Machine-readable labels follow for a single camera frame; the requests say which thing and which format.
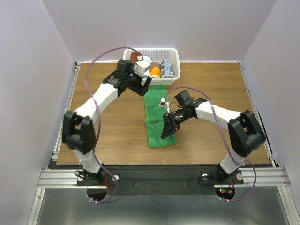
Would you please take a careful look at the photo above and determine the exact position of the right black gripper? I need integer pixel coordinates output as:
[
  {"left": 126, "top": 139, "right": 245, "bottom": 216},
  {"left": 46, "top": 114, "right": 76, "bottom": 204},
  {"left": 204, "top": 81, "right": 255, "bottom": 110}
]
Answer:
[{"left": 161, "top": 107, "right": 189, "bottom": 139}]

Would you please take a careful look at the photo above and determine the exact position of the green towel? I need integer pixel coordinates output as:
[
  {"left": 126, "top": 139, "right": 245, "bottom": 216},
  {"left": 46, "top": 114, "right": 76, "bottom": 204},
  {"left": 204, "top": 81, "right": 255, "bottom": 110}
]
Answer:
[{"left": 144, "top": 85, "right": 177, "bottom": 148}]

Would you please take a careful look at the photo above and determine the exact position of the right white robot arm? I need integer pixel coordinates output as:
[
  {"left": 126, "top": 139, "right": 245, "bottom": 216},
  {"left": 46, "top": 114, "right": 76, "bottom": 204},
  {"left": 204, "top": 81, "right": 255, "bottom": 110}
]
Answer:
[{"left": 159, "top": 90, "right": 266, "bottom": 183}]

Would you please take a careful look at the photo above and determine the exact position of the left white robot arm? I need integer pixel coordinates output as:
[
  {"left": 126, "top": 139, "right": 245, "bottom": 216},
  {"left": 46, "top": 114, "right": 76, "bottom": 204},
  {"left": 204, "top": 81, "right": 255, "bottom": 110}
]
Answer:
[{"left": 61, "top": 57, "right": 151, "bottom": 185}]

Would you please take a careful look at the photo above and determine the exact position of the white blue rolled towel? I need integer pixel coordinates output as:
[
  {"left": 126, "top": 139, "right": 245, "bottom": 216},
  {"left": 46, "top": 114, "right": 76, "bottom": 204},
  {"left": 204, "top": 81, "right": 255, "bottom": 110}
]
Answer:
[{"left": 143, "top": 56, "right": 152, "bottom": 76}]

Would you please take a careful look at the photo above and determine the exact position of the brown orange rolled towel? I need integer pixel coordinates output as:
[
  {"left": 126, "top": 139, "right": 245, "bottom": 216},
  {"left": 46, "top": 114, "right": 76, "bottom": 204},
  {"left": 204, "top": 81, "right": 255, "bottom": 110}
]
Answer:
[{"left": 150, "top": 62, "right": 161, "bottom": 79}]

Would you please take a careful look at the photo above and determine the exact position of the grey patterned rolled towel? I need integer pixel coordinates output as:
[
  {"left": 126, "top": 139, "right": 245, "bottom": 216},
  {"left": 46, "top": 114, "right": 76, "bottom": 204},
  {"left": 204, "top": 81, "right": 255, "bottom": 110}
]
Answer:
[{"left": 161, "top": 60, "right": 174, "bottom": 78}]

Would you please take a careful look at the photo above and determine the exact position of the white plastic basket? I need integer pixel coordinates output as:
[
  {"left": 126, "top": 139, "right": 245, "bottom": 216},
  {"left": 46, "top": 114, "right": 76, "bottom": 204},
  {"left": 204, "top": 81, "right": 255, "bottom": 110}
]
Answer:
[{"left": 136, "top": 47, "right": 181, "bottom": 85}]

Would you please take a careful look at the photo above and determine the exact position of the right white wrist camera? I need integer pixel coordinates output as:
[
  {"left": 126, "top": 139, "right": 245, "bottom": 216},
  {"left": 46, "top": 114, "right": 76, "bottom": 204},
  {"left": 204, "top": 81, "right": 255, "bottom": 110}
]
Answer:
[{"left": 159, "top": 98, "right": 171, "bottom": 113}]

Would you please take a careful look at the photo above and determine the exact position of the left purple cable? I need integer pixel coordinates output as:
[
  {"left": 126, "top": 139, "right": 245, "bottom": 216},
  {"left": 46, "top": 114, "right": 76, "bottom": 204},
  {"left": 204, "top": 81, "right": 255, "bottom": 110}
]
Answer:
[{"left": 83, "top": 47, "right": 144, "bottom": 204}]

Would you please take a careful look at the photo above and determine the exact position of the purple cable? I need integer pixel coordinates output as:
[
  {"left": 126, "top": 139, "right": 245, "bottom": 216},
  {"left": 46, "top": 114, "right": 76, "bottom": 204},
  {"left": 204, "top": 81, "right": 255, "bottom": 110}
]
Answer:
[
  {"left": 160, "top": 87, "right": 256, "bottom": 203},
  {"left": 83, "top": 47, "right": 144, "bottom": 204}
]

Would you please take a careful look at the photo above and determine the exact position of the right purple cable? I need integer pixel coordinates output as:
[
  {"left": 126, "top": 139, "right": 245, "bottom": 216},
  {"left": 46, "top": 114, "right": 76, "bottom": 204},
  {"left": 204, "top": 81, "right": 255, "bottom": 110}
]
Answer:
[{"left": 160, "top": 87, "right": 256, "bottom": 203}]

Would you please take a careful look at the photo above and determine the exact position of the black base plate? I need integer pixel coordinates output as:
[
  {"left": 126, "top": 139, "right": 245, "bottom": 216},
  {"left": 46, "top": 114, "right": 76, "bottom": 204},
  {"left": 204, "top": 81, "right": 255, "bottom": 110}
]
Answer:
[{"left": 73, "top": 165, "right": 243, "bottom": 200}]

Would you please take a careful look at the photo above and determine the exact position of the aluminium frame rail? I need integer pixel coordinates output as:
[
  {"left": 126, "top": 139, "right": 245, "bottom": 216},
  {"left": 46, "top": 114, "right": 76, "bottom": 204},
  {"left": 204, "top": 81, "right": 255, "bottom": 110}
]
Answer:
[{"left": 27, "top": 60, "right": 89, "bottom": 225}]

